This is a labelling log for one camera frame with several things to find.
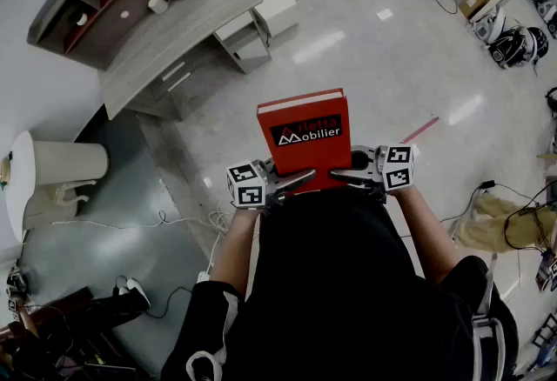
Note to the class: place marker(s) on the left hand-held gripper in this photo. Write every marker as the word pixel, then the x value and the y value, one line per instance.
pixel 246 185

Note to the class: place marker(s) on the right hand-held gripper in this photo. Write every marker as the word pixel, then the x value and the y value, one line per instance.
pixel 396 168

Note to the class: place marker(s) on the red hardcover book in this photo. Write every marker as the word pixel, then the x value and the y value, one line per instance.
pixel 304 157

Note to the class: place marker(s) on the person's right forearm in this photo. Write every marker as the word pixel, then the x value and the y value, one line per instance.
pixel 424 235

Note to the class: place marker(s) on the person's left forearm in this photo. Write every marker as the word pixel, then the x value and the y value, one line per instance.
pixel 235 249

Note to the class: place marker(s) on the grey wood-grain table top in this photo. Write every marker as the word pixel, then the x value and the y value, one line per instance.
pixel 174 44

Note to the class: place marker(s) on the red floor tape strip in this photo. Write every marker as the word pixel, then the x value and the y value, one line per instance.
pixel 420 130

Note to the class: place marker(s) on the person's black clothing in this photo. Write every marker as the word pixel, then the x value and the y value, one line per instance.
pixel 326 283

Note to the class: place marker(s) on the white power adapter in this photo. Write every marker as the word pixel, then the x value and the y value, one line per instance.
pixel 203 277

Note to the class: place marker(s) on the beige fabric pile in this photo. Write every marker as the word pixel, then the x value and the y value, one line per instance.
pixel 491 227

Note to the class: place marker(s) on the white side cabinet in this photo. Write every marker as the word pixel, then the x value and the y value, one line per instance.
pixel 274 1

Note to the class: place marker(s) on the black white round appliance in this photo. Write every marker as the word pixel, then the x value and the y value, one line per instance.
pixel 518 46

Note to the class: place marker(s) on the white ceramic mug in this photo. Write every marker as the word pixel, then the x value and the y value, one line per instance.
pixel 157 4

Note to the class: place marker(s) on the small potted green plant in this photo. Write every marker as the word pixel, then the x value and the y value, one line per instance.
pixel 81 19

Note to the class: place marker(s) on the white round pedestal table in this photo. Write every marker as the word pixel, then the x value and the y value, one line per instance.
pixel 69 162

